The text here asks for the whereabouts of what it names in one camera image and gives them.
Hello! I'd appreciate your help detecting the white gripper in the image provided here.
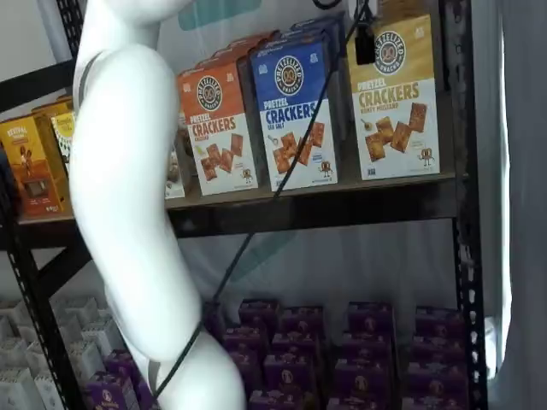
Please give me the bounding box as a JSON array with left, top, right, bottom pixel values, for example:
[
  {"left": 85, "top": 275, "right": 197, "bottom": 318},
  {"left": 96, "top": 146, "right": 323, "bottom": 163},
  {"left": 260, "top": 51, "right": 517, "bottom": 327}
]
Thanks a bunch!
[{"left": 348, "top": 0, "right": 379, "bottom": 67}]

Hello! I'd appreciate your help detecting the yellow white pretzel crackers box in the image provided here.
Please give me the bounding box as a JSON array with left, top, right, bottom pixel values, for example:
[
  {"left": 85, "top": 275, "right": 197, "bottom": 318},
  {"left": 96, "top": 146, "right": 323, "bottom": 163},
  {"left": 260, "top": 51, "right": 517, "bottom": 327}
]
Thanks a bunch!
[{"left": 344, "top": 14, "right": 442, "bottom": 181}]

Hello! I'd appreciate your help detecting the blue white pretzel crackers box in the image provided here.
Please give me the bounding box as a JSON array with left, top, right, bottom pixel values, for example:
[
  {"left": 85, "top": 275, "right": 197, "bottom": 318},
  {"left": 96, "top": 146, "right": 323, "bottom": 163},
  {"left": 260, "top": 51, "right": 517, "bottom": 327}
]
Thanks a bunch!
[
  {"left": 249, "top": 40, "right": 342, "bottom": 193},
  {"left": 264, "top": 28, "right": 345, "bottom": 142},
  {"left": 290, "top": 14, "right": 348, "bottom": 44}
]

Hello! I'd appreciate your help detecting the orange white pretzel crackers box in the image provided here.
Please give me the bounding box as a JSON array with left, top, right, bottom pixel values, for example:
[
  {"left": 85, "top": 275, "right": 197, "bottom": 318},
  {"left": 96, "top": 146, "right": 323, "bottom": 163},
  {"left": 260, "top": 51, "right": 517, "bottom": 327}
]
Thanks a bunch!
[
  {"left": 176, "top": 55, "right": 260, "bottom": 197},
  {"left": 195, "top": 45, "right": 258, "bottom": 65},
  {"left": 212, "top": 37, "right": 275, "bottom": 53}
]

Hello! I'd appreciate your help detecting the tan particle shelf board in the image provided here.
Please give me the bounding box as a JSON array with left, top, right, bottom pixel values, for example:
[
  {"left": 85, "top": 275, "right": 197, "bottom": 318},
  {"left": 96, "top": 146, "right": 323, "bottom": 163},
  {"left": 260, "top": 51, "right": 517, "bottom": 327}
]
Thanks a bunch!
[{"left": 16, "top": 170, "right": 458, "bottom": 226}]

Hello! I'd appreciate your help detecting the black metal shelf rack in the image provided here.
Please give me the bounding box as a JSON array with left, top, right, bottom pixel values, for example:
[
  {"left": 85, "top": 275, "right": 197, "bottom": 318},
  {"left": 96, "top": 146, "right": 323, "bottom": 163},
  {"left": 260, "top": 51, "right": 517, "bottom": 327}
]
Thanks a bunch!
[{"left": 0, "top": 0, "right": 491, "bottom": 410}]

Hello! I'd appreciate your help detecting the Simple Mills almond bars box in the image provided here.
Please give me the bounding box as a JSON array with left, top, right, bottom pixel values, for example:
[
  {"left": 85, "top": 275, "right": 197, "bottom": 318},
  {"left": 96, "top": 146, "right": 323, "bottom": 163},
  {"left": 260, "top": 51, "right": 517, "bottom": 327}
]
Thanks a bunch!
[{"left": 164, "top": 108, "right": 188, "bottom": 200}]

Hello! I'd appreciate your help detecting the purple Annie's snack box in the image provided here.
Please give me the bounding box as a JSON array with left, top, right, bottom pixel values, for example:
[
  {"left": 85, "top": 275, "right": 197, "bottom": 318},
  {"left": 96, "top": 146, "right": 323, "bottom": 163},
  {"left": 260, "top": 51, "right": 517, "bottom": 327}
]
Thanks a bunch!
[
  {"left": 272, "top": 331, "right": 322, "bottom": 359},
  {"left": 335, "top": 359, "right": 401, "bottom": 401},
  {"left": 230, "top": 349, "right": 262, "bottom": 385},
  {"left": 222, "top": 325, "right": 269, "bottom": 355},
  {"left": 405, "top": 363, "right": 470, "bottom": 401},
  {"left": 103, "top": 348, "right": 144, "bottom": 385},
  {"left": 416, "top": 305, "right": 465, "bottom": 341},
  {"left": 348, "top": 301, "right": 395, "bottom": 337},
  {"left": 280, "top": 305, "right": 325, "bottom": 337},
  {"left": 263, "top": 353, "right": 321, "bottom": 394},
  {"left": 238, "top": 298, "right": 279, "bottom": 328},
  {"left": 83, "top": 372, "right": 142, "bottom": 410},
  {"left": 135, "top": 379, "right": 162, "bottom": 410},
  {"left": 410, "top": 337, "right": 468, "bottom": 369},
  {"left": 341, "top": 331, "right": 397, "bottom": 364},
  {"left": 401, "top": 395, "right": 471, "bottom": 410},
  {"left": 249, "top": 389, "right": 318, "bottom": 410},
  {"left": 326, "top": 395, "right": 402, "bottom": 410}
]

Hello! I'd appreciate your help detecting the Simple Mills Sweet Thins box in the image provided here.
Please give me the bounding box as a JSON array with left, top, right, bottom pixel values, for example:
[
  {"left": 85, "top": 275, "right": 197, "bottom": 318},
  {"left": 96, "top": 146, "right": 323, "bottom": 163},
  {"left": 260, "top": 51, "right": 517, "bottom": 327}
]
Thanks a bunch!
[{"left": 49, "top": 110, "right": 79, "bottom": 180}]

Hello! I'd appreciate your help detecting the orange brown Revival snack box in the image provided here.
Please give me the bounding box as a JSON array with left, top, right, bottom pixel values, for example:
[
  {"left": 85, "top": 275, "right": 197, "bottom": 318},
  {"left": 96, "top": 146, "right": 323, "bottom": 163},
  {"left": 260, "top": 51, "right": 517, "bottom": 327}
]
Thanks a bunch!
[
  {"left": 0, "top": 113, "right": 68, "bottom": 217},
  {"left": 30, "top": 98, "right": 77, "bottom": 129}
]

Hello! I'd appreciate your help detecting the plain white curtain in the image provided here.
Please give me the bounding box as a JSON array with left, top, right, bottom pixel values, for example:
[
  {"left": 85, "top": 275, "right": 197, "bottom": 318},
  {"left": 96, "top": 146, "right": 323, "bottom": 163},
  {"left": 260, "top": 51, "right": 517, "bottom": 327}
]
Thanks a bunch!
[{"left": 468, "top": 0, "right": 547, "bottom": 410}]

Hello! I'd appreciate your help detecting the small white carton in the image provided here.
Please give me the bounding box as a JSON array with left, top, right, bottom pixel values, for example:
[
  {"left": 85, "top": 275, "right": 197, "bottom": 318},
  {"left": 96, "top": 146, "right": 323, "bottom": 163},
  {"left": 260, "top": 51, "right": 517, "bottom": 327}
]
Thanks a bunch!
[
  {"left": 25, "top": 337, "right": 66, "bottom": 371},
  {"left": 0, "top": 366, "right": 43, "bottom": 410},
  {"left": 63, "top": 295, "right": 106, "bottom": 326},
  {"left": 80, "top": 318, "right": 115, "bottom": 355},
  {"left": 68, "top": 341, "right": 107, "bottom": 380},
  {"left": 0, "top": 298, "right": 27, "bottom": 331}
]

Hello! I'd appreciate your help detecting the thin black cable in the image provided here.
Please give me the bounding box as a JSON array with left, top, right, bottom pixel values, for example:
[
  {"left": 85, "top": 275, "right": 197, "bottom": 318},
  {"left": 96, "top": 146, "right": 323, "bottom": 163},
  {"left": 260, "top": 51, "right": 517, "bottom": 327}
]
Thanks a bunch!
[{"left": 151, "top": 0, "right": 377, "bottom": 401}]

